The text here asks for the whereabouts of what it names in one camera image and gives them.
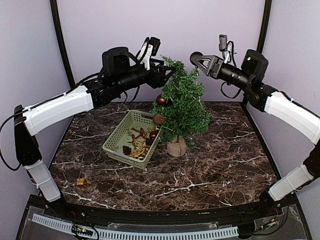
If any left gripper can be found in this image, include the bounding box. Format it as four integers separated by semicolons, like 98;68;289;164
115;58;177;93

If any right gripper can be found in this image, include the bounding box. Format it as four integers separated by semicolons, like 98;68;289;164
191;55;253;90

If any red ball ornament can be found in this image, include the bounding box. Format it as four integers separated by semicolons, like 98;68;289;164
156;94;167;106
149;131;158;140
189;51;203;66

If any small green christmas tree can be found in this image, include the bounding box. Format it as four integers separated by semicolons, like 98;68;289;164
152;56;211;150

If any large brown pine cone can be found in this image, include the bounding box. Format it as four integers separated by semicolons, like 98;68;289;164
153;113;165;125

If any beige plastic basket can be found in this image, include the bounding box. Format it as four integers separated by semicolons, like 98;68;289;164
102;110;163;170

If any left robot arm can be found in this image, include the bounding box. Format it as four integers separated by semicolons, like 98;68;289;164
11;45;176;218

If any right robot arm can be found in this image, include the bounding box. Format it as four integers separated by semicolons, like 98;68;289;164
190;49;320;217

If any wooden tree base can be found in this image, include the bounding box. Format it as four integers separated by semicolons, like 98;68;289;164
166;137;187;157

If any brown ribbon bow ornament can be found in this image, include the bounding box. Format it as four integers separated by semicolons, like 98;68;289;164
131;127;148;146

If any gold ornaments pile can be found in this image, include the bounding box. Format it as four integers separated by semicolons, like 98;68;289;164
129;140;150;160

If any gold gift box ornament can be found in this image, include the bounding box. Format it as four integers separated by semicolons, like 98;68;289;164
76;178;88;189

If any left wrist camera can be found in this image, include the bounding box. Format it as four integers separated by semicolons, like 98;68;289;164
135;37;161;71

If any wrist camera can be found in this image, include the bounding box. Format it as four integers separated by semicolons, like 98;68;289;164
135;37;161;71
218;34;237;67

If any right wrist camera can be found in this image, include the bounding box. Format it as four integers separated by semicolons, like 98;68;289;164
218;34;237;67

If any right black frame post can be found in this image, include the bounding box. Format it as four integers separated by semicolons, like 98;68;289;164
241;0;273;108

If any black frame post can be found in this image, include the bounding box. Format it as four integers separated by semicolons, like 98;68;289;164
49;0;76;89
241;0;273;108

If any left black frame post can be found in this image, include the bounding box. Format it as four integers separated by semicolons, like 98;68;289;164
49;0;76;89

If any black front rail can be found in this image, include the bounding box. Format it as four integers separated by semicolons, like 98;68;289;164
27;184;298;227

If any white cable duct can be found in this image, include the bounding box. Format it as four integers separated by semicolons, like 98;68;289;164
31;213;239;240

